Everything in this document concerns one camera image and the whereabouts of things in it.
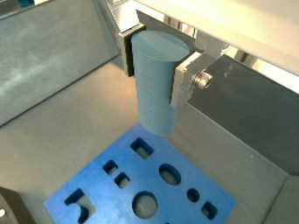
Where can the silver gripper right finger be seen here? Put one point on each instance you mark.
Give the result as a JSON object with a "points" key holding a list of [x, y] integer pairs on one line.
{"points": [[190, 74]]}

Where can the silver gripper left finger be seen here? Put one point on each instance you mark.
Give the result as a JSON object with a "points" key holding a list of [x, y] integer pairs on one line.
{"points": [[126, 47]]}

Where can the blue oval peg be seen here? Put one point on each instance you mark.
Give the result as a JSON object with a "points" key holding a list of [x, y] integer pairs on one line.
{"points": [[158, 52]]}

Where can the blue shape sorting board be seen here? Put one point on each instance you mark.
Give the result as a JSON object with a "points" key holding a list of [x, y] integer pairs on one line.
{"points": [[141, 182]]}

